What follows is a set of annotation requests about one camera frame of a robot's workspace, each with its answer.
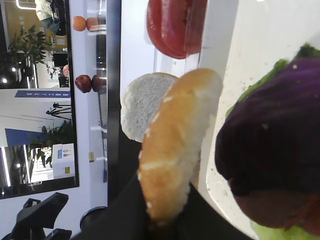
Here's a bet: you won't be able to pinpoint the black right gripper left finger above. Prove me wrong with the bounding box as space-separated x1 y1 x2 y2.
72 172 156 240

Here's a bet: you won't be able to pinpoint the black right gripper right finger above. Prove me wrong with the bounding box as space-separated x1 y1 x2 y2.
174 184 250 240

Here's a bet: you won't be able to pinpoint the sesame top bun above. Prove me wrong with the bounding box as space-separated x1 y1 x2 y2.
137 68 223 225

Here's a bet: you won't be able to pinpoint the white bottom bun slices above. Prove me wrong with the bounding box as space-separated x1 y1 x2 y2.
120 72 178 143

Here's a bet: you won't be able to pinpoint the tomato slices stack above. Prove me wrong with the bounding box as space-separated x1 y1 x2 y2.
146 0 208 60

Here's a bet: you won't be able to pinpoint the white cardboard box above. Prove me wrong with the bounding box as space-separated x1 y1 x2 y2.
51 143 75 179

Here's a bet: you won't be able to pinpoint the assembled burger stack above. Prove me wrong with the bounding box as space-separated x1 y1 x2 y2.
214 43 320 237

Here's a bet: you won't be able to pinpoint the black tripod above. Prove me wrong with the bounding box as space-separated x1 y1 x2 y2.
46 102 72 120

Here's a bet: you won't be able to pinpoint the red apple on shelf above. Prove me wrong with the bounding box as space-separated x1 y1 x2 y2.
75 74 92 93

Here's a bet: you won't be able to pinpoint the metal baking tray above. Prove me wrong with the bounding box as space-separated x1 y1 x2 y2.
198 0 320 239

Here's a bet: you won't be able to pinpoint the green potted plant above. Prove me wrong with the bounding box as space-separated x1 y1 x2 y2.
7 24 55 76

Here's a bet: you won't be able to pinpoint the orange fruit on shelf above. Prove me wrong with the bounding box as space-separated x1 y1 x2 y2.
72 15 87 32

